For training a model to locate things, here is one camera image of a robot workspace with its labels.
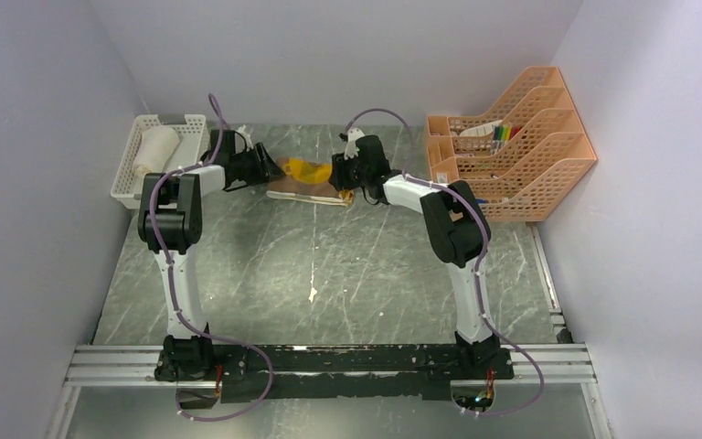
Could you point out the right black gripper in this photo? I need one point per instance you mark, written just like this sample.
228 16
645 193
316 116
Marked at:
339 178

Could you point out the orange file organizer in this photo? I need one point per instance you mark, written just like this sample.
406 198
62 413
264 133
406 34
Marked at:
527 178

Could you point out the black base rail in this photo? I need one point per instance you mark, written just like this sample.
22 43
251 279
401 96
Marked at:
316 372

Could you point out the white label card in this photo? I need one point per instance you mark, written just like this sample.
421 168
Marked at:
481 130

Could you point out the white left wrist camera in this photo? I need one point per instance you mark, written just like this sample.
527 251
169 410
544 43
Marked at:
244 130

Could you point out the white plastic basket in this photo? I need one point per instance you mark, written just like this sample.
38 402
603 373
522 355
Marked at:
194 139

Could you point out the brown yellow towel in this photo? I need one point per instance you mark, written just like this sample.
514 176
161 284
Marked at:
307 182

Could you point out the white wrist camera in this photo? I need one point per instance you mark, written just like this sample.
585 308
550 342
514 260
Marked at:
244 130
351 137

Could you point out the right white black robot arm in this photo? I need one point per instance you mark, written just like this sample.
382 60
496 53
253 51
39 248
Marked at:
458 231

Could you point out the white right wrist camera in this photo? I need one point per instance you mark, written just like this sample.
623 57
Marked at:
351 137

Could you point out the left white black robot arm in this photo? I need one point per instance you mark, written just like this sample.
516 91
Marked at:
170 223

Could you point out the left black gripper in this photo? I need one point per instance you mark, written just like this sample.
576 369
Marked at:
268 171

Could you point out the coloured marker pens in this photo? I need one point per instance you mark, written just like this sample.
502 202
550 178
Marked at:
502 134

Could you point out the cream white towel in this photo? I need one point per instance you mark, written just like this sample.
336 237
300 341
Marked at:
157 145

